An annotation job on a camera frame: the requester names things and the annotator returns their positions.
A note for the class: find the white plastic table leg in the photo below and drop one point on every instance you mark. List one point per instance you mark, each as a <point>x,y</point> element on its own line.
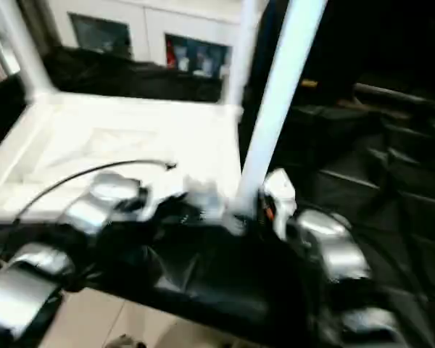
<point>241,47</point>
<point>25,47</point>
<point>279,90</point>

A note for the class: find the black mat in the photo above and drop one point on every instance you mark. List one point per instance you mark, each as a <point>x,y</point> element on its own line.
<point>366,145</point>

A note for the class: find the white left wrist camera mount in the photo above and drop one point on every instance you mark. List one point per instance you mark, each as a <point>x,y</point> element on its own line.
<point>163,195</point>

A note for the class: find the white plastic table top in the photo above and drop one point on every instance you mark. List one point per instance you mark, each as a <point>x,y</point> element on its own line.
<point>112,137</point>

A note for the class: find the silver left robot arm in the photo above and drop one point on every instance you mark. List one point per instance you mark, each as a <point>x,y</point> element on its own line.
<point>87,210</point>

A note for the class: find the red bottle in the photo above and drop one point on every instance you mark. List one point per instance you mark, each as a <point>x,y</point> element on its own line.
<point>171,54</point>

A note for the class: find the dark left robot foot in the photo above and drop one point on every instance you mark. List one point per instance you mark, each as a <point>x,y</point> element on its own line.
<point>125,341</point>

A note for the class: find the black rod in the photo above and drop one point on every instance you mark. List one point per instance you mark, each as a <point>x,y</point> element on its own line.
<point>402,92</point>

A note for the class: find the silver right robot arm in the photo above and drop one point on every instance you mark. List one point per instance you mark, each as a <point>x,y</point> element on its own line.
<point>330,239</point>

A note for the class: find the black box with gold label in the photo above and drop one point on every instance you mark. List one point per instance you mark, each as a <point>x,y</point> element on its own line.
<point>322,43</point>

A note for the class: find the white cabinet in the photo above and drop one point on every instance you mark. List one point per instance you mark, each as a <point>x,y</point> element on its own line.
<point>156,25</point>

